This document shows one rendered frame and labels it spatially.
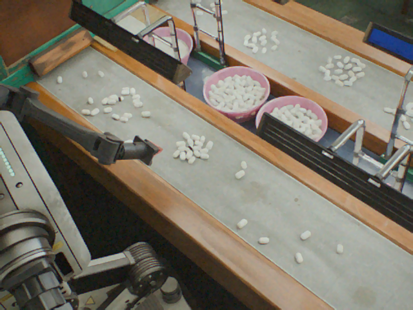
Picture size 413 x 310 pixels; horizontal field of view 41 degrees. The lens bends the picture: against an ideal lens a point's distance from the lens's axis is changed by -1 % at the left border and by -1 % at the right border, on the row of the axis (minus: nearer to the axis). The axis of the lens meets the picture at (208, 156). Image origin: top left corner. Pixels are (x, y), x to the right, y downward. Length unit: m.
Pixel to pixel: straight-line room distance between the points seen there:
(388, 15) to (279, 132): 2.42
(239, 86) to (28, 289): 1.43
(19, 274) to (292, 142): 0.87
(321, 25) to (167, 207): 1.13
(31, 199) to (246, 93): 1.31
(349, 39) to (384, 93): 0.33
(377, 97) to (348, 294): 0.85
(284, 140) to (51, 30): 1.26
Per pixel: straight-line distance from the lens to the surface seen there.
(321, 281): 1.75
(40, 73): 2.45
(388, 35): 1.97
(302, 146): 1.59
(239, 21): 2.62
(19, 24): 2.40
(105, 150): 1.72
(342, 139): 1.58
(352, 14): 3.92
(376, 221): 1.85
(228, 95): 2.26
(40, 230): 1.13
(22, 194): 1.15
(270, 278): 1.72
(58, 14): 2.48
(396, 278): 1.79
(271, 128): 1.64
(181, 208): 1.88
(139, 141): 1.86
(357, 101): 2.23
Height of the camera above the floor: 2.30
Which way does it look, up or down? 50 degrees down
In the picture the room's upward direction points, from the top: 8 degrees counter-clockwise
